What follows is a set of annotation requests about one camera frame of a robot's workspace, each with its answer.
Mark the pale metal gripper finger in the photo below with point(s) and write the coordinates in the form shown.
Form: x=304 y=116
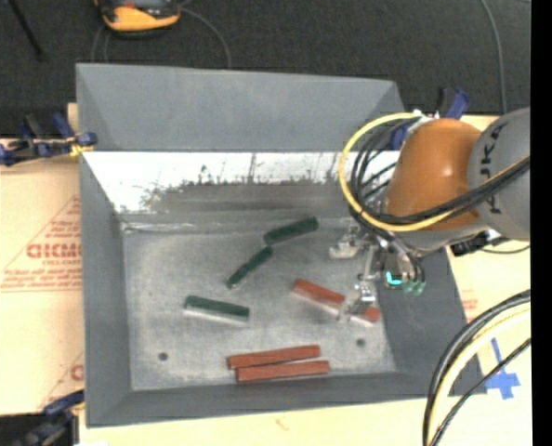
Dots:
x=346 y=245
x=362 y=297

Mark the red-brown flat block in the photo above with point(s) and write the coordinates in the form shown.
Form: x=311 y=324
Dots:
x=273 y=356
x=283 y=371
x=318 y=294

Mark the dark green flat block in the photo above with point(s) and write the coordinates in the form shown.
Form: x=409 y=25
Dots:
x=291 y=230
x=215 y=308
x=250 y=266

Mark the grey metal bin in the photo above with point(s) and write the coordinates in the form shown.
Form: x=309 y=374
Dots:
x=211 y=109

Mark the black cylinder on white bracket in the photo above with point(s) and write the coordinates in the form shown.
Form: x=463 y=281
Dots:
x=467 y=245

